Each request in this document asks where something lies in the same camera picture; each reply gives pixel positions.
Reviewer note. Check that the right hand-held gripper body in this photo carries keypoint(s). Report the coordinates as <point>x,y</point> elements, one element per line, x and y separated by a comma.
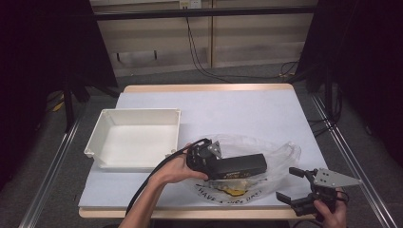
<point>332,182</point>

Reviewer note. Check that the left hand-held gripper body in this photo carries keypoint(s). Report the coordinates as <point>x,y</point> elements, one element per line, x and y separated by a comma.
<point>199,156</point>

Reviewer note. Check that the clear printed plastic bag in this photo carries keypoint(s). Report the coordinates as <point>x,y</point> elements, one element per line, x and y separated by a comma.
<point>278,155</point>

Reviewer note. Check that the long black box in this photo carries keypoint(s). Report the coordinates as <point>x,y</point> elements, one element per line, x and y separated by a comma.
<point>240,166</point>

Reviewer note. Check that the white plastic bin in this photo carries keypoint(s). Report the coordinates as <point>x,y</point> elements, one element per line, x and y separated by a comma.
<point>136,142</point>

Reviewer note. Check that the person's left hand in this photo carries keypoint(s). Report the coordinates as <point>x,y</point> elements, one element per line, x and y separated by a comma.
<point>176,171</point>

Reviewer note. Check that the person's right hand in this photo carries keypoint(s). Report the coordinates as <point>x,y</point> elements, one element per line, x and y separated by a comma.
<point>331,215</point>

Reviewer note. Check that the yellow item in bag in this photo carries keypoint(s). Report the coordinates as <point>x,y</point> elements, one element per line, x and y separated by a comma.
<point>233,191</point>

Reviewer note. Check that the pale table mat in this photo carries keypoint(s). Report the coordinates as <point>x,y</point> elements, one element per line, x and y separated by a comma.
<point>228,110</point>

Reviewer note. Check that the wooden table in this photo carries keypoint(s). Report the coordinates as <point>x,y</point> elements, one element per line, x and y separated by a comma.
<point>206,87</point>

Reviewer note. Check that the black curtain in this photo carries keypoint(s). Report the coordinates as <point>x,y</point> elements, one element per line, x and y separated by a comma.
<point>38,63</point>
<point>364,63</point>

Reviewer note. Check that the black stand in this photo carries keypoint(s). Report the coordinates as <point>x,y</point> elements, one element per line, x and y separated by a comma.
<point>71,104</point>

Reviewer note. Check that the black horizontal bar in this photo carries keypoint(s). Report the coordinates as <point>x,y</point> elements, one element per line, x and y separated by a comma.
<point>206,13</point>

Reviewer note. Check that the metal floor rail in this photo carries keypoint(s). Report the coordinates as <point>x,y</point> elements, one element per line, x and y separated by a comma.
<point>358,177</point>
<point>47,177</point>

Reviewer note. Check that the white wall socket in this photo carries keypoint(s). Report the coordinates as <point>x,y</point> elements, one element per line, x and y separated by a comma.
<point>190,3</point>

